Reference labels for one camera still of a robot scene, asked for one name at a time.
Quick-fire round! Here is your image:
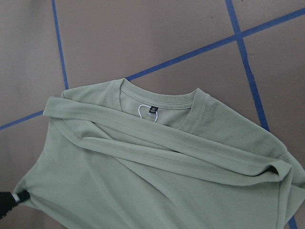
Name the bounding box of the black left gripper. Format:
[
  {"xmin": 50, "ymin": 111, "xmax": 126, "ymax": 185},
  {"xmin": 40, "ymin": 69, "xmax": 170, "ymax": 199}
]
[{"xmin": 0, "ymin": 190, "xmax": 31, "ymax": 219}]

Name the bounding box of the olive green long-sleeve shirt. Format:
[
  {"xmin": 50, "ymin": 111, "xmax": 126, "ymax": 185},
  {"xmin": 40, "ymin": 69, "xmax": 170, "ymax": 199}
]
[{"xmin": 14, "ymin": 79, "xmax": 305, "ymax": 229}]

